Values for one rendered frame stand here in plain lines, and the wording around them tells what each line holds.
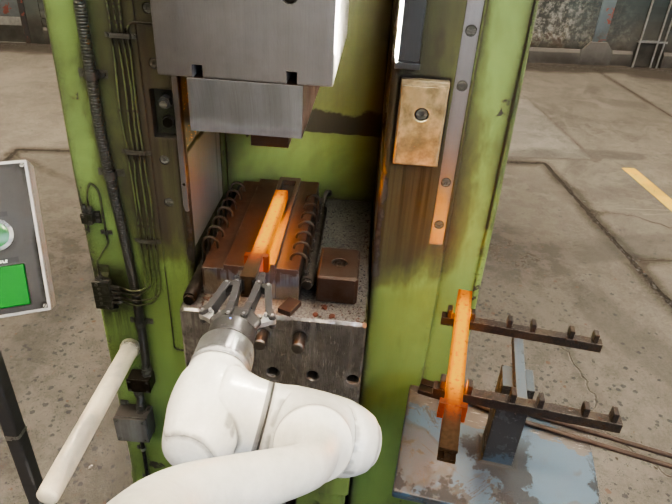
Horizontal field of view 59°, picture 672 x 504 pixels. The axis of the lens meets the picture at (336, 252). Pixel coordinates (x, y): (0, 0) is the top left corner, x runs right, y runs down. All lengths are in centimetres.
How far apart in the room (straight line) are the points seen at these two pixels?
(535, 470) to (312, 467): 74
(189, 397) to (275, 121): 50
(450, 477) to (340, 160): 83
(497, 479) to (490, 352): 138
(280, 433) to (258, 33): 62
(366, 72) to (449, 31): 41
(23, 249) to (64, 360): 143
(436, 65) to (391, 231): 36
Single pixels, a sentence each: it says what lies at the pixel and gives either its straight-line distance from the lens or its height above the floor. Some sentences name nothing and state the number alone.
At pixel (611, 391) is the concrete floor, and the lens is 265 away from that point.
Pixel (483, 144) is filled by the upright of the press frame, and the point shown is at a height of 123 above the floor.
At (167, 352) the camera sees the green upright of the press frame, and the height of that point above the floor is 61.
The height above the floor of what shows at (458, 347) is 94.
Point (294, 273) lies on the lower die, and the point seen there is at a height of 98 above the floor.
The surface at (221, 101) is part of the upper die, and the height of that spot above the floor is 133.
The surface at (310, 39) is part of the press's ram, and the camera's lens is 101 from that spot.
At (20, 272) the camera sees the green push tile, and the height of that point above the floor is 103.
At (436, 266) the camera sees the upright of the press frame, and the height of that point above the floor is 94.
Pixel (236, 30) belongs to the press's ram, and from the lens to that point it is 103.
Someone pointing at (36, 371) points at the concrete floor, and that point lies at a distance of 260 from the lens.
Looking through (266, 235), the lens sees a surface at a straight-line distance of 120.
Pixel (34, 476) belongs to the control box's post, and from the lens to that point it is 173.
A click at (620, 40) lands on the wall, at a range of 810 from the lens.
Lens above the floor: 165
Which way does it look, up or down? 32 degrees down
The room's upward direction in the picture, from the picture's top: 4 degrees clockwise
